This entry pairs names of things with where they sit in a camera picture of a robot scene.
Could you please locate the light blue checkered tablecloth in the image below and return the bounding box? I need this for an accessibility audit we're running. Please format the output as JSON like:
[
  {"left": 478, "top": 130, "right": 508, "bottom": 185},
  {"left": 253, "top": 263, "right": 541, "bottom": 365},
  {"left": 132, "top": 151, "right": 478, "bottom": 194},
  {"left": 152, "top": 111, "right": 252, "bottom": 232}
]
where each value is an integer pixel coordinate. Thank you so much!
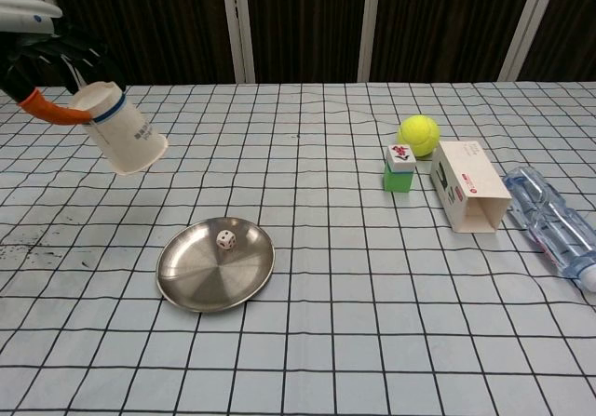
[{"left": 0, "top": 80, "right": 596, "bottom": 416}]

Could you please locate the white cardboard box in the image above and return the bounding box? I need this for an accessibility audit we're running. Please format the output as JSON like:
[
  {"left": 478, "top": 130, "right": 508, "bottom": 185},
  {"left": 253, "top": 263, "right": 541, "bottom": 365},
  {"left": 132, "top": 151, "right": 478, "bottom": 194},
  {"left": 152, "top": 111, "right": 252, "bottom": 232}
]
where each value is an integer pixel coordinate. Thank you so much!
[{"left": 429, "top": 140, "right": 512, "bottom": 235}]

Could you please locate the green white mahjong tile block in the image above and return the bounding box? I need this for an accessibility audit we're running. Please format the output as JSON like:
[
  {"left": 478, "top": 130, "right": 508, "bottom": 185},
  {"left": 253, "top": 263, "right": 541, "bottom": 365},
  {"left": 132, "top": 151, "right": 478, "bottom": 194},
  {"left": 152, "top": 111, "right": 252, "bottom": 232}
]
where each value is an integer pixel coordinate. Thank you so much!
[{"left": 382, "top": 144, "right": 417, "bottom": 195}]

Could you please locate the round steel plate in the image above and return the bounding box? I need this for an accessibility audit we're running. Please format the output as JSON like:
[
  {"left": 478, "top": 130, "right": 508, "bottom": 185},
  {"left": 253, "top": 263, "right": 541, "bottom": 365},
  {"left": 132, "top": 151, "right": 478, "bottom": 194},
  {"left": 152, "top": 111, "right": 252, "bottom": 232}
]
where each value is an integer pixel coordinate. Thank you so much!
[{"left": 155, "top": 217, "right": 277, "bottom": 314}]

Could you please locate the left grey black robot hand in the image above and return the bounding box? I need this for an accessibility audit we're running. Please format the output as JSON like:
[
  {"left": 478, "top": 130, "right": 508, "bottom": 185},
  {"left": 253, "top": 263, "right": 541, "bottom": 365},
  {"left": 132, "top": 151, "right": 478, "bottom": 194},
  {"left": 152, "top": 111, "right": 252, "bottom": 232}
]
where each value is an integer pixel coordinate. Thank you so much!
[{"left": 0, "top": 0, "right": 127, "bottom": 127}]

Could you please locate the white paper cup blue stripe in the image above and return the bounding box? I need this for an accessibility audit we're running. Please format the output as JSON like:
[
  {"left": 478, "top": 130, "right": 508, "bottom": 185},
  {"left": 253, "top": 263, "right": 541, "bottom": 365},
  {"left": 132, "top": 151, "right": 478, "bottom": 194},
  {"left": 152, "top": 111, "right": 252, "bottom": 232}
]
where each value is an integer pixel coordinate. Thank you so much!
[{"left": 69, "top": 80, "right": 169, "bottom": 178}]

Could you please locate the clear plastic water bottle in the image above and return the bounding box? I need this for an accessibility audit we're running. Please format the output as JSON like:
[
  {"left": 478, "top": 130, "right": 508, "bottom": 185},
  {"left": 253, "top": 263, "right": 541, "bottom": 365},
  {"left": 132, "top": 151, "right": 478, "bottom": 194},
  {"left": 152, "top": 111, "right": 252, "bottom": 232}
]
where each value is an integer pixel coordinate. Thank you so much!
[{"left": 502, "top": 166, "right": 596, "bottom": 294}]

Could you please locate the yellow tennis ball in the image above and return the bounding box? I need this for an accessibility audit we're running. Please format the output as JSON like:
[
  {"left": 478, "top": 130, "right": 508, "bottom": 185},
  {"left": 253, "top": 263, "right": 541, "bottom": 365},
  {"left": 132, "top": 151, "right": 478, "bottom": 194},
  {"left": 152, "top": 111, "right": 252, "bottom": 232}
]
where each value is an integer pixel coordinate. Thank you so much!
[{"left": 397, "top": 114, "right": 441, "bottom": 158}]

